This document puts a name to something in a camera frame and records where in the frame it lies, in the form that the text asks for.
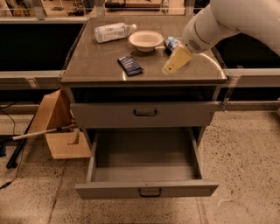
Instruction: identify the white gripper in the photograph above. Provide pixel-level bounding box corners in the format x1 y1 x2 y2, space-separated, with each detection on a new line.
163 5 239 74

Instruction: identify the dark blue rxbar wrapper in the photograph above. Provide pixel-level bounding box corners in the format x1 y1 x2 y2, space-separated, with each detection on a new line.
117 55 143 76

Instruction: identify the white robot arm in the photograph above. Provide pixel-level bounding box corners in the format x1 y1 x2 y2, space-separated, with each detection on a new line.
163 0 280 74

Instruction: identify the grey metal drawer cabinet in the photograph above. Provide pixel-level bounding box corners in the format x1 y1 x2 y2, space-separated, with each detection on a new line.
59 15 228 144

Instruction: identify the closed grey upper drawer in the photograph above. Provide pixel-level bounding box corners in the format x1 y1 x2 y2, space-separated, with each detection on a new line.
71 101 219 128

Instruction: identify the open grey middle drawer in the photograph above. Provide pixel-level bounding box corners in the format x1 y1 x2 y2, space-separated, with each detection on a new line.
75 128 219 200

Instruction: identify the crushed blue silver can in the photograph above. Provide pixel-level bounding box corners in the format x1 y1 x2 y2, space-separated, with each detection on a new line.
164 36 182 53

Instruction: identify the clear plastic water bottle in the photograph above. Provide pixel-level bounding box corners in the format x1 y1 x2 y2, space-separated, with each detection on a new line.
94 23 137 43

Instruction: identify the white and black pole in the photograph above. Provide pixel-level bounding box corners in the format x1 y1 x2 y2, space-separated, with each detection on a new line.
0 124 77 144

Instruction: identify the grey metal railing frame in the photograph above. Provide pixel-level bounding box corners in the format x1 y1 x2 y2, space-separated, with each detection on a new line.
1 5 279 89

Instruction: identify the black cable on floor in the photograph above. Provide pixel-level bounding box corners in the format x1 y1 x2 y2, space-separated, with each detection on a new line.
0 101 25 191

